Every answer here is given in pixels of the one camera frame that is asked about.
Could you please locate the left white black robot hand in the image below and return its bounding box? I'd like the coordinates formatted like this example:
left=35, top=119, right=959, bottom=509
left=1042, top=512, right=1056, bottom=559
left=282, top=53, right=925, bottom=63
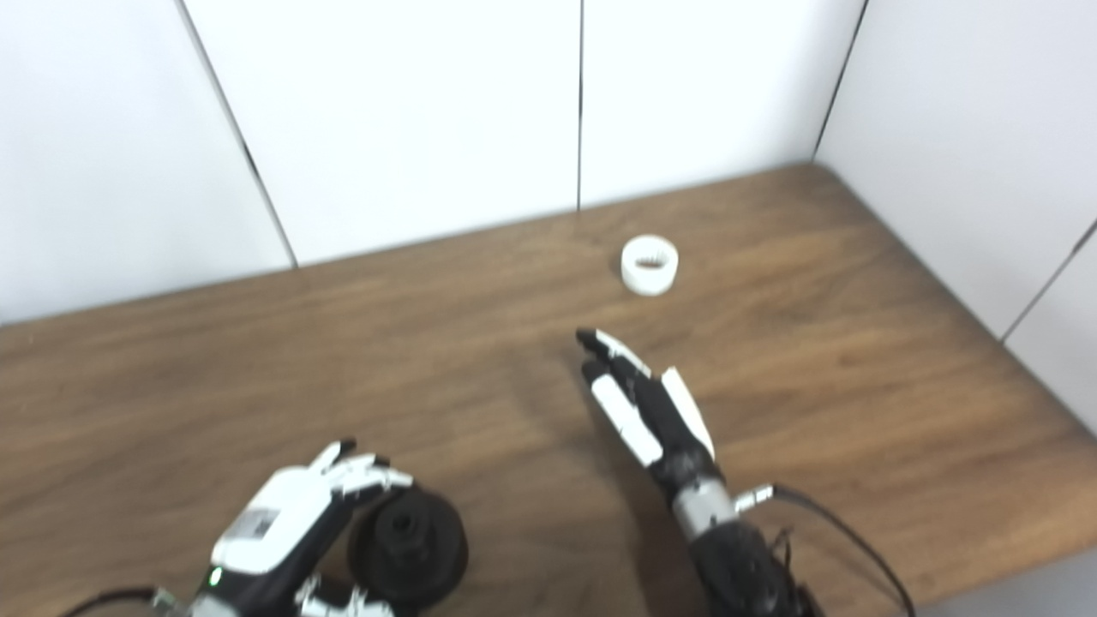
left=184, top=439, right=421, bottom=617

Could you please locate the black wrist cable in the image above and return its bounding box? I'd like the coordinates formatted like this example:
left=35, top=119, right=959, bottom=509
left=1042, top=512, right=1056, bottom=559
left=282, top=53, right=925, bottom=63
left=735, top=484, right=916, bottom=617
left=60, top=586, right=185, bottom=617

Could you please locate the white plastic ring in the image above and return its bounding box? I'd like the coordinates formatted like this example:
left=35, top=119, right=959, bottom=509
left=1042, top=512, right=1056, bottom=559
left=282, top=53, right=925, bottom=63
left=620, top=235, right=680, bottom=297

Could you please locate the round black stepped part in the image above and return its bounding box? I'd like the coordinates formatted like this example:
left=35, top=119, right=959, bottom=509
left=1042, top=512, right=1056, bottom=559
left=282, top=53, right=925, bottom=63
left=347, top=486, right=470, bottom=611

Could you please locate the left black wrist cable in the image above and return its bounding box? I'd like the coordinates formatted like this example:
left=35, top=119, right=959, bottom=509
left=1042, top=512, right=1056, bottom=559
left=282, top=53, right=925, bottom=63
left=60, top=586, right=185, bottom=617

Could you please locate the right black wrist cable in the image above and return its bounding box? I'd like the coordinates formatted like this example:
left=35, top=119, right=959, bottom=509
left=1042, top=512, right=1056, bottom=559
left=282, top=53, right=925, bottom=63
left=735, top=484, right=916, bottom=617

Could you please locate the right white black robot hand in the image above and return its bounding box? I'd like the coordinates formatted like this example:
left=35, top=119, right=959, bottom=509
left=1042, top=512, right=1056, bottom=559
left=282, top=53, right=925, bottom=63
left=576, top=328, right=725, bottom=502

